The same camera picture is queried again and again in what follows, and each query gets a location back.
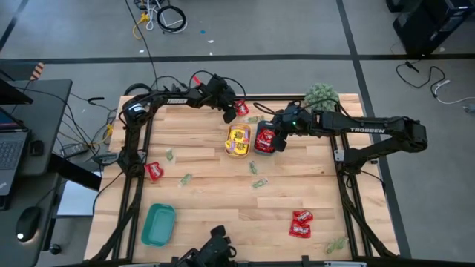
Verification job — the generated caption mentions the coiled black cable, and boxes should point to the coiled black cable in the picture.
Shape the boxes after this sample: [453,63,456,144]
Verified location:
[156,4,188,34]

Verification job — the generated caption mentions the white board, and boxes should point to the white board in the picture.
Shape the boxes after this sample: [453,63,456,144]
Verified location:
[56,172,104,217]

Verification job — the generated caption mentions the yellow floor cable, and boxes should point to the yellow floor cable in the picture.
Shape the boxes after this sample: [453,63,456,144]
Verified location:
[131,12,151,41]

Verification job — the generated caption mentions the thin black cable arc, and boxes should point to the thin black cable arc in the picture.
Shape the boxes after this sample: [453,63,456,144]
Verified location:
[150,75,194,96]

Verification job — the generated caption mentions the black computer mouse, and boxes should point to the black computer mouse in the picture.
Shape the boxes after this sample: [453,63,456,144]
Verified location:
[14,205,43,244]

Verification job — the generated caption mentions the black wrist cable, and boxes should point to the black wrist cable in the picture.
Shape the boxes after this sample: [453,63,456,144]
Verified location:
[252,96,348,120]
[187,69,248,102]

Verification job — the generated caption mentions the long black floor cable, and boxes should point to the long black floor cable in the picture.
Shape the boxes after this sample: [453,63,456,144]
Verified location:
[124,0,160,96]

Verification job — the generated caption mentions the yellow candy pack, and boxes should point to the yellow candy pack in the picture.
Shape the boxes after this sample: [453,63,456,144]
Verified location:
[229,125,250,141]
[229,139,249,155]

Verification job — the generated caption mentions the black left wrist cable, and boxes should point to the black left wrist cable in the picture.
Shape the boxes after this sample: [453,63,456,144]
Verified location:
[187,69,248,102]

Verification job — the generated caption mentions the yellow plastic bin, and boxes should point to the yellow plastic bin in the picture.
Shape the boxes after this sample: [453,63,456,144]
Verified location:
[223,122,252,159]

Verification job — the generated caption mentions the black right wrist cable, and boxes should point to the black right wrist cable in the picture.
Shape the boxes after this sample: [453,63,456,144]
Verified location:
[252,96,348,120]

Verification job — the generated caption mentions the black desk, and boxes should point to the black desk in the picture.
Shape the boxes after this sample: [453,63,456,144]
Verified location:
[0,78,103,267]

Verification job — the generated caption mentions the white floor cable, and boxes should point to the white floor cable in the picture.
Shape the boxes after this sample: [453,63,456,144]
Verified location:
[145,0,189,35]

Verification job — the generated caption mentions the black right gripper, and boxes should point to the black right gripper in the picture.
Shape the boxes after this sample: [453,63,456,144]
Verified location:
[265,103,321,154]

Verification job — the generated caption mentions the black flat display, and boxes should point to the black flat display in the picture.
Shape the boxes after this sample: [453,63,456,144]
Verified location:
[0,78,34,106]

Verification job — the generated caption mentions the dark blue plastic bin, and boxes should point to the dark blue plastic bin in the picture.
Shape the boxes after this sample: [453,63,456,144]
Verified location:
[253,119,278,156]

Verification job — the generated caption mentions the black computer tower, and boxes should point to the black computer tower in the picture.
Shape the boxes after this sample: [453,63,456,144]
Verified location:
[385,0,475,57]

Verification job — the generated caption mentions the white cable with plug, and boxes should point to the white cable with plug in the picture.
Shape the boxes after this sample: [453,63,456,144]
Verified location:
[433,79,475,106]

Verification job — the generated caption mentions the red candy pack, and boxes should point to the red candy pack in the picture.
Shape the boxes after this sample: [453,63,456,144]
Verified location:
[144,161,165,182]
[255,128,277,154]
[288,221,312,239]
[233,99,251,117]
[292,209,315,225]

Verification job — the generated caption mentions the thick black cable loop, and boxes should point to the thick black cable loop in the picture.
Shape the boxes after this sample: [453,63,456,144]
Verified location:
[123,82,154,96]

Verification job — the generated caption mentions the green artificial potted plant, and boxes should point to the green artificial potted plant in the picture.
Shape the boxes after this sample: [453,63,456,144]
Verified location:
[303,82,340,113]

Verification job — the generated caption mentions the black power strip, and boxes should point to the black power strip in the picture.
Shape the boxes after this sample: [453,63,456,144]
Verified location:
[60,142,90,159]

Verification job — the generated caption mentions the black cable with plug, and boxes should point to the black cable with plug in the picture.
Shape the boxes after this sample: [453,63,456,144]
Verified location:
[395,60,447,99]

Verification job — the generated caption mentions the small black box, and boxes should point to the small black box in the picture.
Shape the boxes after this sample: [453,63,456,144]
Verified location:
[28,139,45,157]

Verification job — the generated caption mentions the orange black striped marker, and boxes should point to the orange black striped marker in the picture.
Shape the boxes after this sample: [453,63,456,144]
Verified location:
[29,62,46,82]

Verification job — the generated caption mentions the black laptop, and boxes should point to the black laptop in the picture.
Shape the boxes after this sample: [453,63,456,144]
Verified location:
[0,107,30,211]

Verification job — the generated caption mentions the black jointed device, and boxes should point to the black jointed device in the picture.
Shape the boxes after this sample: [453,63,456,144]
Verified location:
[177,225,238,267]

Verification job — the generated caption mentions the teal green plastic bin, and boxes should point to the teal green plastic bin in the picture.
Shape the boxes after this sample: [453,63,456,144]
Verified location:
[140,202,177,248]

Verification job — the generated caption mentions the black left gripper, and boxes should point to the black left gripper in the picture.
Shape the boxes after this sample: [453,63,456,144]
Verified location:
[202,73,240,125]

